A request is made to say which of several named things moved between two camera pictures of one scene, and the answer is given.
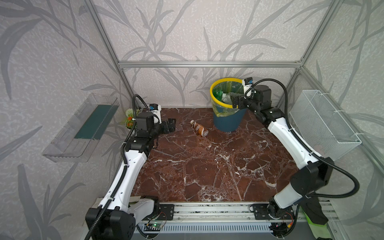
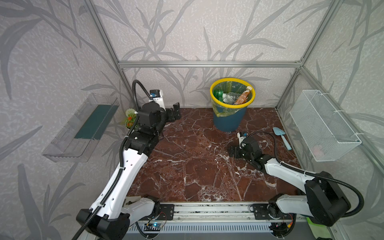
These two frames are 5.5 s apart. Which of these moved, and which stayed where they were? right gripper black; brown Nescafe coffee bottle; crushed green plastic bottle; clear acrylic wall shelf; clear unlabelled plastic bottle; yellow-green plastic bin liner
Moved: right gripper black; brown Nescafe coffee bottle
Stayed: yellow-green plastic bin liner; crushed green plastic bottle; clear acrylic wall shelf; clear unlabelled plastic bottle
